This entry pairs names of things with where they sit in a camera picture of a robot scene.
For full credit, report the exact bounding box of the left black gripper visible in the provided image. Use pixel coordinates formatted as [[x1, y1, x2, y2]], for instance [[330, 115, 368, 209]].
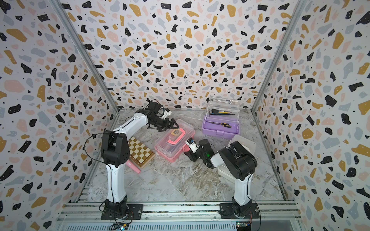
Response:
[[151, 117, 180, 131]]

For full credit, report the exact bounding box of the pink toolbox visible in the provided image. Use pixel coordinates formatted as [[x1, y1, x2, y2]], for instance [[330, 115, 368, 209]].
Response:
[[155, 119, 196, 163]]

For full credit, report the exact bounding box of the white toolbox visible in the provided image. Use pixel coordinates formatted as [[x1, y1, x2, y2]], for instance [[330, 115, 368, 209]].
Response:
[[217, 135, 258, 181]]

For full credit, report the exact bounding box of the purple toolbox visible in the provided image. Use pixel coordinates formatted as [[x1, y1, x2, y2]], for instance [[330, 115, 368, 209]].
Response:
[[202, 97, 240, 140]]

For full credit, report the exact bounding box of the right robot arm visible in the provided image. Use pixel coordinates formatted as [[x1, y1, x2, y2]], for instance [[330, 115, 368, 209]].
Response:
[[185, 138, 257, 218]]

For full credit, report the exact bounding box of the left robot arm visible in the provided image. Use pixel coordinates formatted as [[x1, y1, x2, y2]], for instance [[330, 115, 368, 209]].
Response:
[[101, 111, 179, 211]]

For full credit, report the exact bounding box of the screwdriver in purple box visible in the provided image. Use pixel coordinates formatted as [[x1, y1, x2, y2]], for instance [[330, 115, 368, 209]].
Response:
[[207, 121, 232, 128]]

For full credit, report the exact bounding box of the wooden checkerboard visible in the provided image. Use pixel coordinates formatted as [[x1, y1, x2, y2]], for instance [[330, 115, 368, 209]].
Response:
[[128, 137, 155, 170]]

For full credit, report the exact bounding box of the tool set in purple tray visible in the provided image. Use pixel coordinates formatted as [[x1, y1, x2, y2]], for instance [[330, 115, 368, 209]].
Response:
[[209, 109, 236, 116]]

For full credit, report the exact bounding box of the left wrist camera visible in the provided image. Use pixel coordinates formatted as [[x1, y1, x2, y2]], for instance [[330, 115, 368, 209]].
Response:
[[146, 100, 172, 119]]

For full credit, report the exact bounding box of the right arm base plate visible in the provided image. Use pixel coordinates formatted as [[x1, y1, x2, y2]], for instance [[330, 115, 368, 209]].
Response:
[[219, 202, 260, 219]]

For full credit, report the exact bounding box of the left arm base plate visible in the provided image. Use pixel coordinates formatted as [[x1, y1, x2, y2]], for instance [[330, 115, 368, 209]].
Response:
[[100, 204, 144, 221]]

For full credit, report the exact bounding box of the aluminium front rail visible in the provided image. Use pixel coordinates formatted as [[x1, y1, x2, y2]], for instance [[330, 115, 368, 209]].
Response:
[[55, 201, 305, 231]]

